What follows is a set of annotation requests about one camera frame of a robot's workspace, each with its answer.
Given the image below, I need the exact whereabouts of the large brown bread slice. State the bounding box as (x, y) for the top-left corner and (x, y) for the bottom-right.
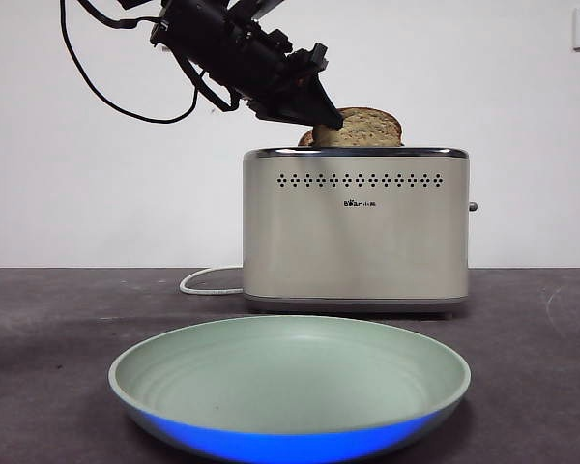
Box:
(311, 106), (404, 148)

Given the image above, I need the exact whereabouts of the pale green round plate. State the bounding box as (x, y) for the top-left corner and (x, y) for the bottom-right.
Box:
(107, 315), (472, 464)

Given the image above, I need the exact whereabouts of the cream toaster with chrome top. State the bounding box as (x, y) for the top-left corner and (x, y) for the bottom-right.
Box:
(242, 146), (479, 320)

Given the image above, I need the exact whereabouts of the white toaster power cord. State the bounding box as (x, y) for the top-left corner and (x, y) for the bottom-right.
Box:
(180, 266), (246, 297)

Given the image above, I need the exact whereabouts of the short black cable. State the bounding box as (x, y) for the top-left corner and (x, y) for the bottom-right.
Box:
(90, 0), (168, 30)

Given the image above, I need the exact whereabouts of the long black looping cable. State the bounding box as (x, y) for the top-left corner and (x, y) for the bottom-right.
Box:
(59, 0), (199, 125)

